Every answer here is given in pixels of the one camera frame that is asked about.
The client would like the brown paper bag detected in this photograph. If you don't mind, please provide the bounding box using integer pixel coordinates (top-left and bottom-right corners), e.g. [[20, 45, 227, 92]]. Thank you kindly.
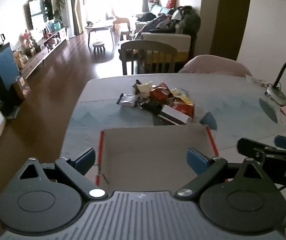
[[13, 76, 31, 101]]

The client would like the cardboard box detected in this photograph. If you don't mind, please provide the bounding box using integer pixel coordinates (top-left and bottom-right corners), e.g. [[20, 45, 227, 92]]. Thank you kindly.
[[96, 124, 219, 193]]

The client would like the flat screen television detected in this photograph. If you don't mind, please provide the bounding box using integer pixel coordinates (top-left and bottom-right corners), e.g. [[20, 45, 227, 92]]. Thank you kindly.
[[28, 0, 54, 30]]

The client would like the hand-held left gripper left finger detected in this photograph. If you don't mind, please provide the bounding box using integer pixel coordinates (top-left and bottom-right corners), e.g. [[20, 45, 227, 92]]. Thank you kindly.
[[15, 147, 108, 200]]

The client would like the white black snack box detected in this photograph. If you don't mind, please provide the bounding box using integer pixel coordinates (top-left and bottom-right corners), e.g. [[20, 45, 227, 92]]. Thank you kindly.
[[157, 104, 191, 126]]

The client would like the red patterned snack packet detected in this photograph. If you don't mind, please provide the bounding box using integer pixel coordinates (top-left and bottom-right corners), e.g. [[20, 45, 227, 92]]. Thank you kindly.
[[172, 100, 196, 123]]

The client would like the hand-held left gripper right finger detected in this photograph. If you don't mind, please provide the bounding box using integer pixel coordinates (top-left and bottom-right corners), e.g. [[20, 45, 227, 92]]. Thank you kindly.
[[174, 148, 268, 200]]

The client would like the sofa with white cover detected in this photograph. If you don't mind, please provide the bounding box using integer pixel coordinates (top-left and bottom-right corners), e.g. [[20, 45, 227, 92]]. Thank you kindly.
[[134, 4, 201, 64]]

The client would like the silver black snack packet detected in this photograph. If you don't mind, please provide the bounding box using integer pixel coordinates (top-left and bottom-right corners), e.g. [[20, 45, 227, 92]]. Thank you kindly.
[[117, 93, 137, 108]]

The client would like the clear plastic wrapper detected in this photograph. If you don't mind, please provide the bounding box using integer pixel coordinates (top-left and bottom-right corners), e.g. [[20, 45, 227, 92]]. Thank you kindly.
[[245, 76, 268, 86]]

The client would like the small round wooden stool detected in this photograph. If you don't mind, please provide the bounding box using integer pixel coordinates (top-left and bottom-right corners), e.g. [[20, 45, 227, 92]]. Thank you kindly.
[[92, 42, 106, 55]]

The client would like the white coffee table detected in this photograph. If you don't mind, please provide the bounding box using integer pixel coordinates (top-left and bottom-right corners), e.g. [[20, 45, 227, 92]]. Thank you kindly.
[[85, 20, 116, 46]]

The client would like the pile of clothes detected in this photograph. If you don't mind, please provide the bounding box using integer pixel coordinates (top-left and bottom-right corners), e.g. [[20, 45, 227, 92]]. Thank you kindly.
[[136, 5, 201, 34]]

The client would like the wooden dining chair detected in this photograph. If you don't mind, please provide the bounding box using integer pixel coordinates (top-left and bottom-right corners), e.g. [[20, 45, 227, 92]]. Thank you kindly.
[[120, 40, 178, 76]]

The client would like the white standing air conditioner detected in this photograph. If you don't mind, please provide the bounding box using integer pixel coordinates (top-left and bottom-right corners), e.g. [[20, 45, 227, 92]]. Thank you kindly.
[[58, 0, 74, 39]]

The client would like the grey desk lamp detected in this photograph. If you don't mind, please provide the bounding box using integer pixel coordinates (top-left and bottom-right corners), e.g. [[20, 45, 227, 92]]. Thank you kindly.
[[265, 42, 286, 106]]

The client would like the red brown snack packet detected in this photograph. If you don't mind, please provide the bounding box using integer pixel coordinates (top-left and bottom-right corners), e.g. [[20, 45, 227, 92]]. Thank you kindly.
[[149, 82, 171, 103]]

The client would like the green house plant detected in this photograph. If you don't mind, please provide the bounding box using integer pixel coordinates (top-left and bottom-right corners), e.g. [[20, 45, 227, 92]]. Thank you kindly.
[[53, 0, 67, 29]]

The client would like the pink cloth covered chair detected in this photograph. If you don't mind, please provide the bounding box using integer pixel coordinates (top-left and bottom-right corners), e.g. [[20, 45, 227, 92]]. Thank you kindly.
[[177, 55, 252, 78]]

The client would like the wooden television cabinet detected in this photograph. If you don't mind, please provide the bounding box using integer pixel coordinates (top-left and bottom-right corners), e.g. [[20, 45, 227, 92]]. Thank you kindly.
[[20, 27, 69, 79]]

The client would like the wooden armchair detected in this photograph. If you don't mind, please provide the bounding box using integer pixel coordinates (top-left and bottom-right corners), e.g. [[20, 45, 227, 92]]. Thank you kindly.
[[111, 6, 131, 41]]

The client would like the black cabinet with blue panel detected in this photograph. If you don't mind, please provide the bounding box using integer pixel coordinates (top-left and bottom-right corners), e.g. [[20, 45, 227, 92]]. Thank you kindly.
[[0, 42, 21, 119]]

